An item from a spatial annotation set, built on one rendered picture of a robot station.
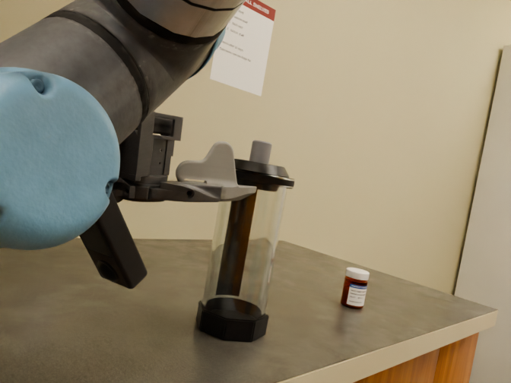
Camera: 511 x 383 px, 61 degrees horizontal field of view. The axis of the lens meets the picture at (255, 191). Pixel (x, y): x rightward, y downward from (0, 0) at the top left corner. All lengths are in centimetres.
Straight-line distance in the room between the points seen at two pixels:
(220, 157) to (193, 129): 83
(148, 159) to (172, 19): 18
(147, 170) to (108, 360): 23
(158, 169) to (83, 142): 23
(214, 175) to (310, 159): 121
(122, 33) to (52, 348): 39
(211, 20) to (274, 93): 123
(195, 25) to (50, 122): 9
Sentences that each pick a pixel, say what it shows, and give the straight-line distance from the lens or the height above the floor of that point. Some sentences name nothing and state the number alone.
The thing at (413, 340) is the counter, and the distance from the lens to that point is 81.
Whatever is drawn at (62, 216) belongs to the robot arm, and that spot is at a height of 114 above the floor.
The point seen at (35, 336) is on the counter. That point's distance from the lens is 58.
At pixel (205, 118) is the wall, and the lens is 128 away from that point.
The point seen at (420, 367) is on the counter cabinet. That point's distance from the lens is 96.
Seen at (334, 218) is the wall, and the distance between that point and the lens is 181.
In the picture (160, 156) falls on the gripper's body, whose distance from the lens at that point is 42.
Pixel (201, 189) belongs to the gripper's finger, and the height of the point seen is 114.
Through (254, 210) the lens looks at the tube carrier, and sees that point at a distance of 57.
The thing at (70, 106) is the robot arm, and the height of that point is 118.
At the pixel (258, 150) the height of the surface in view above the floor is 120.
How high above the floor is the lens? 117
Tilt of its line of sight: 3 degrees down
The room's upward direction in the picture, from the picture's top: 10 degrees clockwise
